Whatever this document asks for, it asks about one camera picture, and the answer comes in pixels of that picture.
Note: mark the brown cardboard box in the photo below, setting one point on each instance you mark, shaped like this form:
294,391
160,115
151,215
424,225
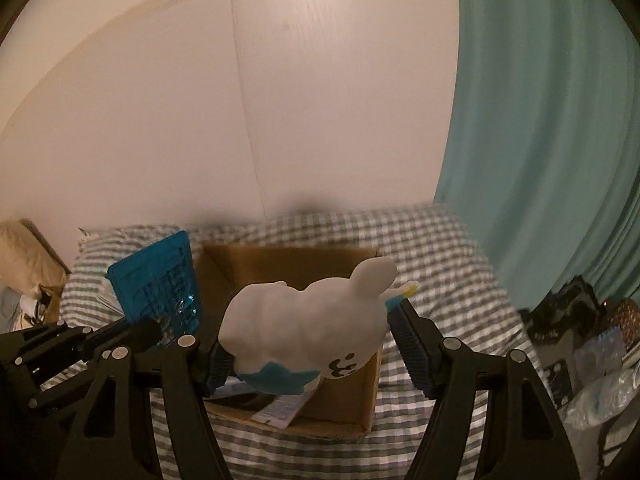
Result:
340,408

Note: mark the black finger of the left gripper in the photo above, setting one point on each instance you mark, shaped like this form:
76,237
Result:
64,366
50,334

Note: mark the blue plastic calculator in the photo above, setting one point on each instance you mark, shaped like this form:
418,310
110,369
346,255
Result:
159,282

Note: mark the white cream tube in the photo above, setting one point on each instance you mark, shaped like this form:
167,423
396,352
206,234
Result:
282,410

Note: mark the beige pillow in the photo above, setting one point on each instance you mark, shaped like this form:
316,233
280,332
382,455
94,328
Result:
26,265

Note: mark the dark clutter pile bedside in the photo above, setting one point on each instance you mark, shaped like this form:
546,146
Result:
589,351

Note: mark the white plush toy blue star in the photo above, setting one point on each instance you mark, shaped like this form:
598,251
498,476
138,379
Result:
285,341

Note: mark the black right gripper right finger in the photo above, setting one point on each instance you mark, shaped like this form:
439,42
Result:
523,436

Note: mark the grey white checkered bedsheet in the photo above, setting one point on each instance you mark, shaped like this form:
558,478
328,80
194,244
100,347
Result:
458,291

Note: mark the small cluttered cardboard box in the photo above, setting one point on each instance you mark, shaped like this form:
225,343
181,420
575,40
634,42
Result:
41,310

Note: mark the teal green curtain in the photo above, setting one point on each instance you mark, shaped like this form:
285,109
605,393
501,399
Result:
542,158

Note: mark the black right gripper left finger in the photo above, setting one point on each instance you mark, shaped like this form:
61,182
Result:
112,436

